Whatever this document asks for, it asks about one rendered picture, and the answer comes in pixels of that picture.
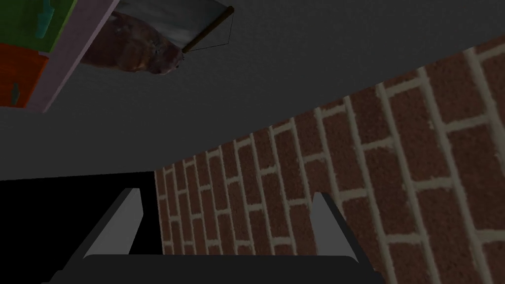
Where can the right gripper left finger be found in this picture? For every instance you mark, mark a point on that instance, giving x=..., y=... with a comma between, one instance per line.
x=118, y=228

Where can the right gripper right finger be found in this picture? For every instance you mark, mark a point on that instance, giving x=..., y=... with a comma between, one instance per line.
x=329, y=232

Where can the grey hanging scroll picture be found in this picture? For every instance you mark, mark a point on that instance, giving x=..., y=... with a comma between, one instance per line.
x=165, y=27

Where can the green and orange wall picture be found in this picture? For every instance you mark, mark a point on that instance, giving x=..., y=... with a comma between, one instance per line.
x=27, y=43

